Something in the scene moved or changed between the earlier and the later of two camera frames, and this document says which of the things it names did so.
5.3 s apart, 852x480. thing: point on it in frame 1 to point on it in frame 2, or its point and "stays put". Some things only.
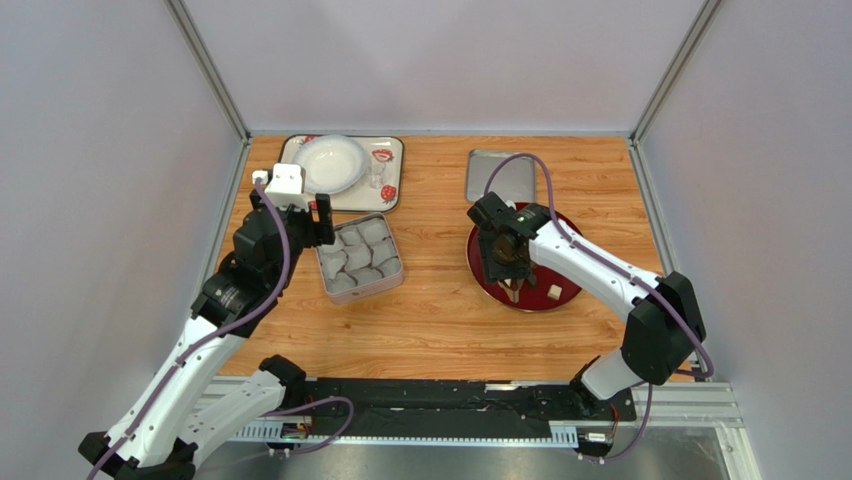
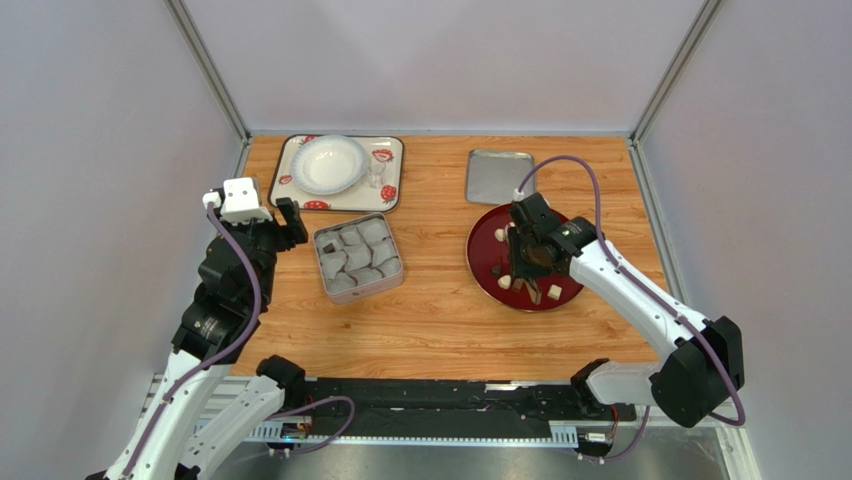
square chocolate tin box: [363, 258] stays put
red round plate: [531, 298] stays put
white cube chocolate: [554, 291] stays put
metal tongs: [512, 286] to [534, 290]
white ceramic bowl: [331, 163] stays put
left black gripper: [317, 232] to [295, 231]
